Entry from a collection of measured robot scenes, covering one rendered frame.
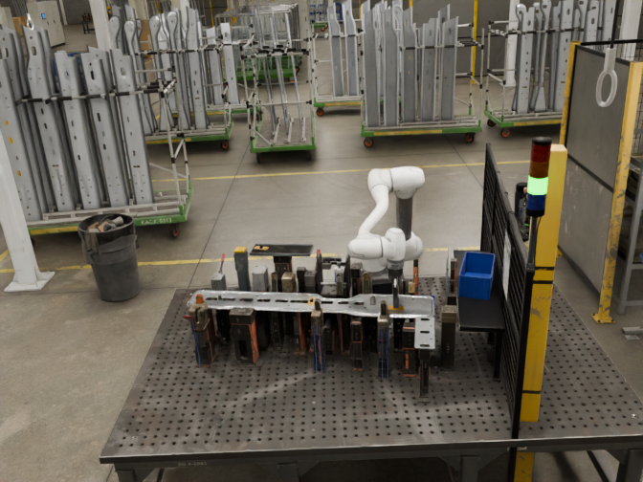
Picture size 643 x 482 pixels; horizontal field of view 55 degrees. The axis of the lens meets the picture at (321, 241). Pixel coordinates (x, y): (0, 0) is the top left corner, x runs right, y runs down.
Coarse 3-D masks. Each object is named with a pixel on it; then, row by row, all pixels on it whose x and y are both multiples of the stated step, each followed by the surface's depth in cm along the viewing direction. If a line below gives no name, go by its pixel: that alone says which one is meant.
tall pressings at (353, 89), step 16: (368, 0) 1146; (400, 0) 1185; (352, 16) 1178; (400, 16) 1156; (336, 32) 1194; (352, 32) 1195; (400, 32) 1164; (336, 48) 1206; (352, 48) 1206; (336, 64) 1217; (352, 64) 1239; (400, 64) 1183; (336, 80) 1228; (352, 80) 1226; (400, 80) 1198; (336, 96) 1238
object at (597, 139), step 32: (576, 64) 516; (640, 64) 408; (576, 96) 518; (608, 96) 455; (576, 128) 521; (608, 128) 458; (576, 160) 524; (608, 160) 462; (576, 192) 527; (608, 192) 466; (576, 224) 530; (608, 224) 469; (576, 256) 539; (608, 256) 466; (608, 288) 475; (608, 320) 485
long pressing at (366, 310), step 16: (208, 304) 343; (224, 304) 342; (240, 304) 340; (256, 304) 340; (272, 304) 339; (288, 304) 338; (304, 304) 337; (336, 304) 335; (352, 304) 334; (368, 304) 333; (400, 304) 331; (416, 304) 330; (432, 304) 330
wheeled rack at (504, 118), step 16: (496, 32) 972; (512, 32) 954; (528, 32) 954; (544, 32) 956; (560, 32) 954; (496, 112) 1016; (512, 112) 1028; (528, 112) 1029; (544, 112) 1009; (560, 112) 1007
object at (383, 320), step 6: (378, 318) 311; (384, 318) 310; (378, 324) 309; (384, 324) 309; (378, 330) 311; (384, 330) 310; (378, 336) 312; (384, 336) 311; (384, 342) 313; (384, 348) 316; (384, 354) 317; (384, 360) 318; (378, 366) 330; (384, 366) 320; (390, 366) 330; (378, 372) 324; (384, 372) 321; (390, 372) 325; (378, 378) 321
